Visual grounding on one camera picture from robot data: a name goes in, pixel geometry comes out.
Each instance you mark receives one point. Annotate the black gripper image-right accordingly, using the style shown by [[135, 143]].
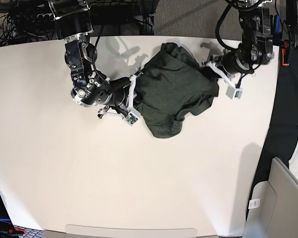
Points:
[[209, 73]]

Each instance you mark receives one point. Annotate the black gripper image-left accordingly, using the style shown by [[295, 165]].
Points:
[[138, 98]]

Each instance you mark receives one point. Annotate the dark green long-sleeve shirt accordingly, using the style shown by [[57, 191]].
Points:
[[171, 86]]

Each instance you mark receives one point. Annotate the black robot arm image-left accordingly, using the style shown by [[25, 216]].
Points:
[[74, 21]]

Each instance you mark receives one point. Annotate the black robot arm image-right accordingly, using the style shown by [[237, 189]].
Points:
[[255, 49]]

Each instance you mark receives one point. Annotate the red clamp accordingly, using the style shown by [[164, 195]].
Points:
[[285, 52]]

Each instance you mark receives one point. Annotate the black garment on right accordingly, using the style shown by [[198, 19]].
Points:
[[282, 135]]

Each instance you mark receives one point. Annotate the white price tag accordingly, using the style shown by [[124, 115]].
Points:
[[254, 203]]

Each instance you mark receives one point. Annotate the grey plastic bin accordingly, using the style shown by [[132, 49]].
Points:
[[277, 216]]

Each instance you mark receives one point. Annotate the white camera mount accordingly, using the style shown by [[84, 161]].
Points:
[[121, 98], [231, 70]]

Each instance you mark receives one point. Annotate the blue handled clamp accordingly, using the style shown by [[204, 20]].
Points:
[[275, 26]]

